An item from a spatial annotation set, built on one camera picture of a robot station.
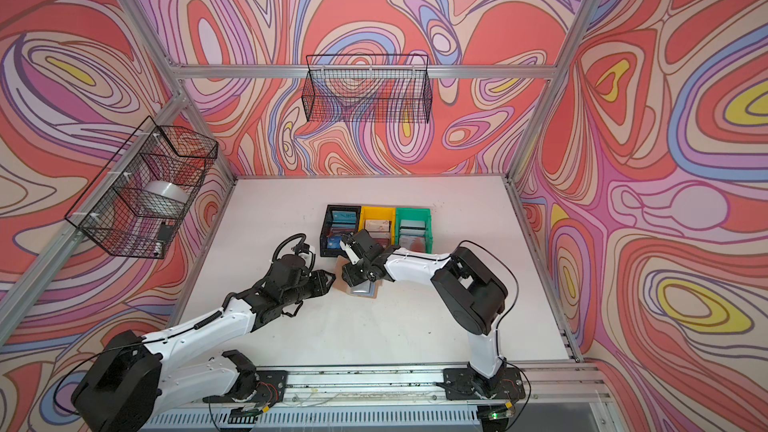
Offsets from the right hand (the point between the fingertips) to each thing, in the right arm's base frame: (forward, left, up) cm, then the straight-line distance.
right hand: (352, 279), depth 91 cm
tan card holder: (-3, -4, +1) cm, 5 cm away
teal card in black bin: (+23, +4, +2) cm, 24 cm away
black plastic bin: (+17, +8, +1) cm, 19 cm away
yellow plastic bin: (+22, -9, 0) cm, 23 cm away
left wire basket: (+8, +52, +29) cm, 60 cm away
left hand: (-2, +4, +7) cm, 8 cm away
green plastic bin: (+21, -21, +5) cm, 30 cm away
